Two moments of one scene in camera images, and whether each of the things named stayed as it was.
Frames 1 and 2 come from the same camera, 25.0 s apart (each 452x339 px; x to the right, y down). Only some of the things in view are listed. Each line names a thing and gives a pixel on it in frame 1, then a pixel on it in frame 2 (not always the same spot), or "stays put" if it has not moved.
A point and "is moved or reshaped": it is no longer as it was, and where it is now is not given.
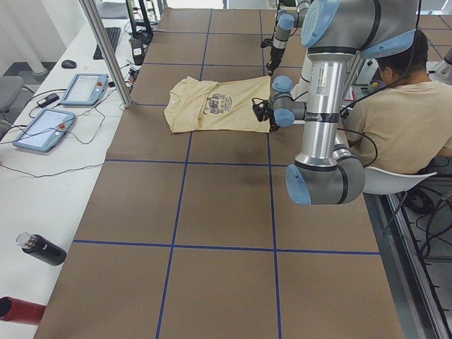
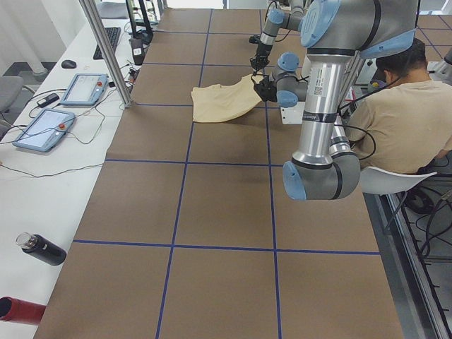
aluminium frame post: x=115 y=70 stays put
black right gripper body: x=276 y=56 to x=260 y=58
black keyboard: x=112 y=34 stays put
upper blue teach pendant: x=85 y=89 stays put
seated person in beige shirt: x=405 y=123 stays put
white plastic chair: x=378 y=181 stays put
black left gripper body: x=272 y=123 to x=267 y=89
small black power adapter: x=48 y=100 stays put
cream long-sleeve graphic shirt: x=193 y=104 is moved or reshaped
